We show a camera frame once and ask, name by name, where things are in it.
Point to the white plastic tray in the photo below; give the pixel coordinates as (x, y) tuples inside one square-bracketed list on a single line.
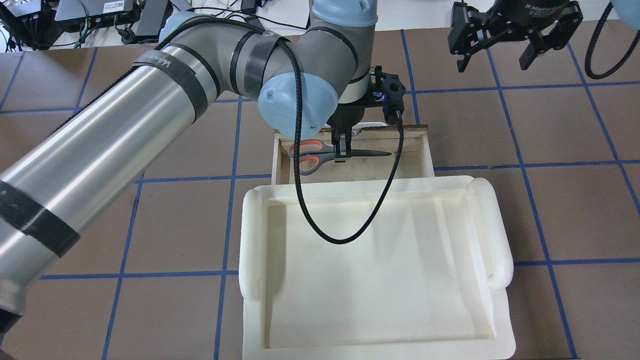
[(427, 280)]

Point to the orange grey scissors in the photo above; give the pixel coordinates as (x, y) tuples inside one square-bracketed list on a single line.
[(313, 153)]

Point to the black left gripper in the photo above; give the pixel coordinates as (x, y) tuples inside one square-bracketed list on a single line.
[(347, 117)]

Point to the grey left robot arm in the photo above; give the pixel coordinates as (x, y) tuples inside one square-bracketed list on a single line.
[(52, 194)]

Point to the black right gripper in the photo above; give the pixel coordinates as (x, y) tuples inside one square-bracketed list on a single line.
[(530, 16)]

